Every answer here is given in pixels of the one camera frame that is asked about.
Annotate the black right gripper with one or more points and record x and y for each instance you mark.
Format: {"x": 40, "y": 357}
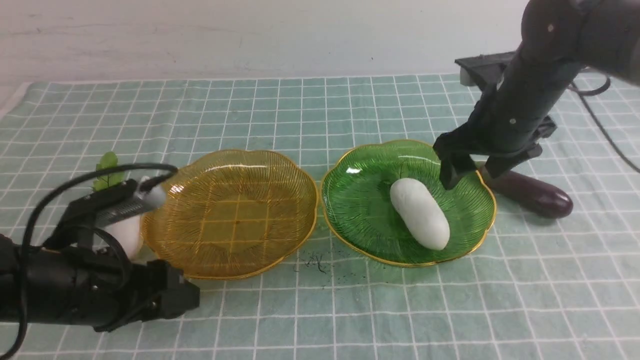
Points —
{"x": 492, "y": 130}

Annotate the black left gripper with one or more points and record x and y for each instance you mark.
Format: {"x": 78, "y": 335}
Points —
{"x": 154, "y": 291}

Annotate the white radish with leaves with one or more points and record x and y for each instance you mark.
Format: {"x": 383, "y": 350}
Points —
{"x": 127, "y": 231}

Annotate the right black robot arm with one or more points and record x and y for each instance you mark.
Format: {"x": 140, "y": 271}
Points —
{"x": 518, "y": 89}

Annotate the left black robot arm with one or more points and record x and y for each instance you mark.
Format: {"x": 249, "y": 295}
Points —
{"x": 80, "y": 287}

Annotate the green ribbed plastic plate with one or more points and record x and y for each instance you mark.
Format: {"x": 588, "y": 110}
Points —
{"x": 357, "y": 205}

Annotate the green checkered tablecloth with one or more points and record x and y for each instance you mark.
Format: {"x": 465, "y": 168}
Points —
{"x": 535, "y": 290}

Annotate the amber ribbed plastic plate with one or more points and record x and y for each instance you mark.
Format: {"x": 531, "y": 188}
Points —
{"x": 233, "y": 214}

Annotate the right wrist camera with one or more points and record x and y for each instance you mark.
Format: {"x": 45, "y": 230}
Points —
{"x": 480, "y": 70}

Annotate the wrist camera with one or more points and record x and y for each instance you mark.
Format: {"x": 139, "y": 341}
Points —
{"x": 101, "y": 209}
{"x": 480, "y": 70}

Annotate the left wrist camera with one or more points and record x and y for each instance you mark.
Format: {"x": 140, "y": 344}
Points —
{"x": 101, "y": 209}

